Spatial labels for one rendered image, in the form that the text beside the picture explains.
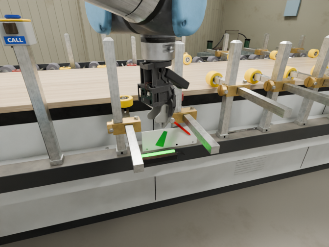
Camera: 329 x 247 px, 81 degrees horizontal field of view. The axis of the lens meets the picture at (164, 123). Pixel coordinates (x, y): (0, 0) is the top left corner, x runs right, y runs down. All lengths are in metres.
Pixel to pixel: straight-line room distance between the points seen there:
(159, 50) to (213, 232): 1.23
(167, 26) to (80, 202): 1.20
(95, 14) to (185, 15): 0.19
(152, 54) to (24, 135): 0.80
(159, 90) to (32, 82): 0.44
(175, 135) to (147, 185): 0.54
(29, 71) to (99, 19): 0.41
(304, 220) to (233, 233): 0.53
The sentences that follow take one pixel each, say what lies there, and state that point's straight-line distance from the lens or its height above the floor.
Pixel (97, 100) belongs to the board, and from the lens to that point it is 0.96.
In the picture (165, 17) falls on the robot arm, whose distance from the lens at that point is 0.31.
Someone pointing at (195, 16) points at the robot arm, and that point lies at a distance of 0.33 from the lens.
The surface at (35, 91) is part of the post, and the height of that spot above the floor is 1.01.
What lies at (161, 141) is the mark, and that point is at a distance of 0.87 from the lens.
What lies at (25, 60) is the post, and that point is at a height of 1.11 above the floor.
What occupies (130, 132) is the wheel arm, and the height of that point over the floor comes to 0.84.
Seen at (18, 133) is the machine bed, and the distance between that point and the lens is 1.13.
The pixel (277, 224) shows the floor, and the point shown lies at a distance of 1.67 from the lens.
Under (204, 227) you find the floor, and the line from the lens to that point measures 1.49.
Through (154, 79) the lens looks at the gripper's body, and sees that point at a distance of 0.53.
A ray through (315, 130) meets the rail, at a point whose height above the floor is 0.67.
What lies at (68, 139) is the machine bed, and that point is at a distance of 1.10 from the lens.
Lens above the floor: 1.21
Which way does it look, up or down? 27 degrees down
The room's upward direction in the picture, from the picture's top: straight up
